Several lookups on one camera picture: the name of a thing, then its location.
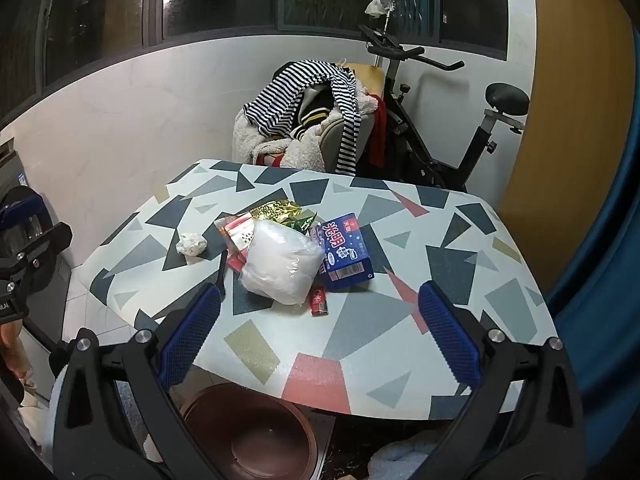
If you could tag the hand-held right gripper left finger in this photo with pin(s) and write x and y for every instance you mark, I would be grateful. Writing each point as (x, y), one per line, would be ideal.
(192, 332)

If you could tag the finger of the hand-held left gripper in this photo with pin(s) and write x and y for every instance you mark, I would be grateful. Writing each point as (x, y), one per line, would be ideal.
(47, 245)
(22, 207)

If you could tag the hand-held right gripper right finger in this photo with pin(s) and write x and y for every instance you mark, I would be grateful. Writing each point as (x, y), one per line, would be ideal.
(447, 332)

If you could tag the black plastic spork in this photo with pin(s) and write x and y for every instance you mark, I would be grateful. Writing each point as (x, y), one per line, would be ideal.
(220, 267)

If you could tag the white tissue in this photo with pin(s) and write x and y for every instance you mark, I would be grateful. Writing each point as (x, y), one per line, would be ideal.
(191, 246)

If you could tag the white plastic bag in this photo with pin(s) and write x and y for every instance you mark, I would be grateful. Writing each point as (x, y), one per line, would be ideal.
(282, 262)

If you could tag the brown round bin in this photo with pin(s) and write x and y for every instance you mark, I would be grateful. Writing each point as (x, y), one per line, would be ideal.
(250, 435)

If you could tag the small red packet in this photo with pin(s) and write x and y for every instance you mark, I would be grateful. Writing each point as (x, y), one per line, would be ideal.
(318, 301)

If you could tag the blue carton box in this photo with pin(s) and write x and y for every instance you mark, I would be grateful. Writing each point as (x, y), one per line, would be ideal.
(345, 250)

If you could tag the gold green foil wrapper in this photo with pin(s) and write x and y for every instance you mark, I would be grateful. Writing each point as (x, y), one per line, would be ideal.
(280, 210)

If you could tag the person's left forearm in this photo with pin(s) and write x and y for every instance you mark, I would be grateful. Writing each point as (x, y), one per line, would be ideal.
(50, 420)

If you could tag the person's left hand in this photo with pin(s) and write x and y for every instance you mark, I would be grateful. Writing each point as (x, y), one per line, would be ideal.
(7, 345)

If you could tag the light blue fluffy robe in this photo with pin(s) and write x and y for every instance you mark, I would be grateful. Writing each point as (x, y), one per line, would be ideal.
(400, 457)

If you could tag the black exercise bike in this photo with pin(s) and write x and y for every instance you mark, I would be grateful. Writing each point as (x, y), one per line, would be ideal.
(440, 160)

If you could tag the white fluffy blanket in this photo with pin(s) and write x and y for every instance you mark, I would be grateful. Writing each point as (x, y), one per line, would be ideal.
(305, 150)

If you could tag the red cloth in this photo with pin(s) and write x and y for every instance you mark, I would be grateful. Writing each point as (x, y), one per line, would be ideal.
(381, 125)

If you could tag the dark jacket with yellow stripe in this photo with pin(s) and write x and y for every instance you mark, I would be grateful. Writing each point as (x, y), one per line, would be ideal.
(312, 110)

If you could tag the black white striped shirt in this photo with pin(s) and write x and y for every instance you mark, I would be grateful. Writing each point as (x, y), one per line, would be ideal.
(290, 90)

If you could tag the wooden chair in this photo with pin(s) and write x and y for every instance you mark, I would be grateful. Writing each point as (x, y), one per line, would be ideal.
(370, 77)

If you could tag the wooden door panel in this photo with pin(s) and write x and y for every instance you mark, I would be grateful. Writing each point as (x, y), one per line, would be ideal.
(560, 85)

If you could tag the white crumpled bag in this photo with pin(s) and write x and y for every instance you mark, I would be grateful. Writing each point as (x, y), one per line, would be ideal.
(375, 6)

